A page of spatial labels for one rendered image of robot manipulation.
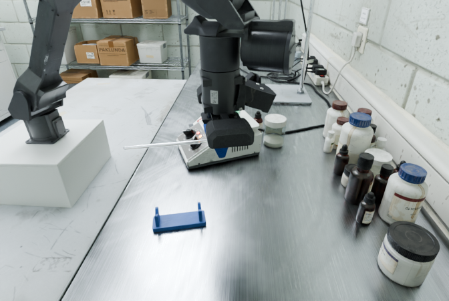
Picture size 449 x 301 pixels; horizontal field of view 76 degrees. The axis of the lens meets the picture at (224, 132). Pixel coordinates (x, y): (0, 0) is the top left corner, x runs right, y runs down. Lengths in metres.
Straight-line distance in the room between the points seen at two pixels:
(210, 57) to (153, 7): 2.51
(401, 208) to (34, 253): 0.65
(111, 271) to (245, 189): 0.31
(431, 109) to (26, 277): 0.85
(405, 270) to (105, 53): 2.90
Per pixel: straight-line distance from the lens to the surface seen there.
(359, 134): 0.73
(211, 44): 0.39
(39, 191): 0.69
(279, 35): 0.38
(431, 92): 0.80
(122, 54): 3.01
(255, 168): 0.72
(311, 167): 0.75
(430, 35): 0.83
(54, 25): 0.57
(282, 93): 1.17
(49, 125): 0.70
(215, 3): 0.37
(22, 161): 0.67
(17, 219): 0.71
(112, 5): 3.04
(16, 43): 4.08
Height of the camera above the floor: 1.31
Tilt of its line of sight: 28 degrees down
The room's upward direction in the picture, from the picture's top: straight up
